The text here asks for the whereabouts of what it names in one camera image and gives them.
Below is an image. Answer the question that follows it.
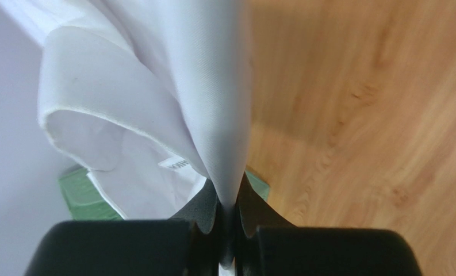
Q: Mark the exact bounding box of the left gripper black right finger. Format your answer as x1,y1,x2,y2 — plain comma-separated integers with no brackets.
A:
235,176,422,275

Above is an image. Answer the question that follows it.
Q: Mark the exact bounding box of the white long sleeve shirt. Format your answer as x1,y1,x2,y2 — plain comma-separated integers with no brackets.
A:
0,1,251,219

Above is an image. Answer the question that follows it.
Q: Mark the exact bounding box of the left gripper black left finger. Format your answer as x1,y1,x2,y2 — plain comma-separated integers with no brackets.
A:
26,181,220,275

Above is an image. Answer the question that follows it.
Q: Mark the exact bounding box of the green plastic file organizer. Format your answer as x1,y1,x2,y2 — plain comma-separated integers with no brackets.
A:
58,164,271,221

